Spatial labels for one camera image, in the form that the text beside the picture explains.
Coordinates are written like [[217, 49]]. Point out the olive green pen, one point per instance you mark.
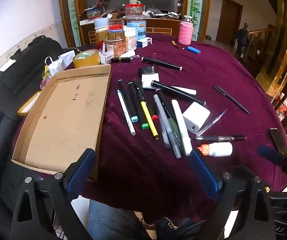
[[174, 127]]

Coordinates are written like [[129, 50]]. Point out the small white barcode box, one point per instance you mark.
[[106, 58]]

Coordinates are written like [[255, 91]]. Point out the clear blue gel pen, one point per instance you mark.
[[212, 122]]

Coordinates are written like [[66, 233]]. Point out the dark backpack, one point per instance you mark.
[[243, 36]]

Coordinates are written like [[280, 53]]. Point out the white marker with barcode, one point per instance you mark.
[[181, 125]]

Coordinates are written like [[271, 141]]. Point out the wooden stair railing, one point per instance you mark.
[[261, 45]]

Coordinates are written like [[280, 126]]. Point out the white power bank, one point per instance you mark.
[[196, 117]]

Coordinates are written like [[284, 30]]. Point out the white power adapter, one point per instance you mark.
[[149, 80]]

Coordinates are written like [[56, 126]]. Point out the small yellow screwdriver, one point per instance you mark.
[[174, 44]]

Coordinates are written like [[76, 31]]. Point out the thin white pen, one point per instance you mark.
[[126, 115]]

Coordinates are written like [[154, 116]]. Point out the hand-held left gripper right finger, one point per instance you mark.
[[204, 173]]

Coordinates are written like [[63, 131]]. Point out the black tube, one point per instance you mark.
[[121, 60]]

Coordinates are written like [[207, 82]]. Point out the white paper label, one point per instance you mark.
[[6, 65]]

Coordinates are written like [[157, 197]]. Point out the white glue bottle orange cap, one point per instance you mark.
[[218, 149]]

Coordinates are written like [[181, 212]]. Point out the orange label plastic jar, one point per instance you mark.
[[116, 47]]

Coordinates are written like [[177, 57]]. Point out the white paper bag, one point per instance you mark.
[[56, 66]]

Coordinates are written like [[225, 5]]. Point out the black marker light-blue cap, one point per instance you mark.
[[126, 97]]

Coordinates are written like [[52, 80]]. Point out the yellow tape roll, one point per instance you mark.
[[86, 58]]

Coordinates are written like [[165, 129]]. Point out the slim black pen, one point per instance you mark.
[[231, 99]]

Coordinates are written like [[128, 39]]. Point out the white lidded cup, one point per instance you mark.
[[101, 25]]

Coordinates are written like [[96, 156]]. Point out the long black marker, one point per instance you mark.
[[161, 63]]

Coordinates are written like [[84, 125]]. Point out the black gel pen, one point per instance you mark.
[[221, 138]]

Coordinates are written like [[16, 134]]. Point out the clear jar red lid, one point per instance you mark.
[[133, 10]]

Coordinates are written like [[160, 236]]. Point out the clear plastic bag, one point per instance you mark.
[[43, 83]]

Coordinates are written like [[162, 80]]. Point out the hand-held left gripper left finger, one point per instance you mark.
[[82, 172]]

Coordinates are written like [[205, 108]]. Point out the yellow plastic bag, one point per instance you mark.
[[45, 70]]

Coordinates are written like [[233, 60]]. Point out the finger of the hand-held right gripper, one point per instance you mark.
[[277, 137], [271, 155]]

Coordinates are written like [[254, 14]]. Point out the black marker green cap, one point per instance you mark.
[[136, 105]]

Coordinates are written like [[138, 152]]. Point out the colourful cardboard box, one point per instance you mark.
[[93, 12]]

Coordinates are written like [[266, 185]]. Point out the small blue white box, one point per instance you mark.
[[144, 42]]

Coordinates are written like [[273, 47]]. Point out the pink wrapped jar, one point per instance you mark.
[[184, 32]]

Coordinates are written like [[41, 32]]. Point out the thin grey pen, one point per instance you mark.
[[164, 136]]

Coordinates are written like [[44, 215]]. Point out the white tube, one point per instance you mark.
[[128, 54]]

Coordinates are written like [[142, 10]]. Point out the blue lighter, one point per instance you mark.
[[194, 50]]

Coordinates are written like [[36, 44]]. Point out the maroon velvet tablecloth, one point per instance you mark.
[[208, 67]]

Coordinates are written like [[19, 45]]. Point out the black marker red cap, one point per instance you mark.
[[154, 117]]

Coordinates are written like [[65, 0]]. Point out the black marker grey cap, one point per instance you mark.
[[178, 92]]

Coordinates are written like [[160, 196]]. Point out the flat yellow box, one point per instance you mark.
[[28, 105]]

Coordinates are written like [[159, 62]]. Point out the yellow and black marker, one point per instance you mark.
[[147, 115]]

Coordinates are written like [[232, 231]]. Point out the black leather sofa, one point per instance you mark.
[[13, 80]]

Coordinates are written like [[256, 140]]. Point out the person's leg in jeans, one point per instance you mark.
[[108, 220]]

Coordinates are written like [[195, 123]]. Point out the wooden door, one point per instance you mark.
[[229, 22]]

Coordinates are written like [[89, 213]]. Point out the white plastic bag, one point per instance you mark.
[[67, 55]]

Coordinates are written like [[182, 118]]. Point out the cardboard tray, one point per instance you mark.
[[66, 120]]

